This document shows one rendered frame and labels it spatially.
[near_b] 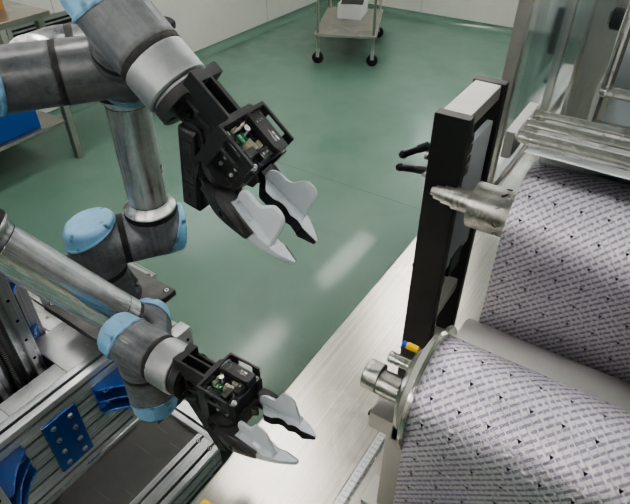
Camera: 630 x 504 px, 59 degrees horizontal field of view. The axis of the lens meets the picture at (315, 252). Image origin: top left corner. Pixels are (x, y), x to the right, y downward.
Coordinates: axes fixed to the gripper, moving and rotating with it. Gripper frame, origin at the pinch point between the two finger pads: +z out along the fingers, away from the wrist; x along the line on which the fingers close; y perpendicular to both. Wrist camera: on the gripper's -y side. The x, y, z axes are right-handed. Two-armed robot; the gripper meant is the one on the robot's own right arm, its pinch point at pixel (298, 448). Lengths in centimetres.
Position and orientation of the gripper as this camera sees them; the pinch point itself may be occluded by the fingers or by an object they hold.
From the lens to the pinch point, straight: 78.0
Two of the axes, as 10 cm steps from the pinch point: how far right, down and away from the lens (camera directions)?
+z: 8.4, 3.4, -4.3
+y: 0.0, -7.8, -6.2
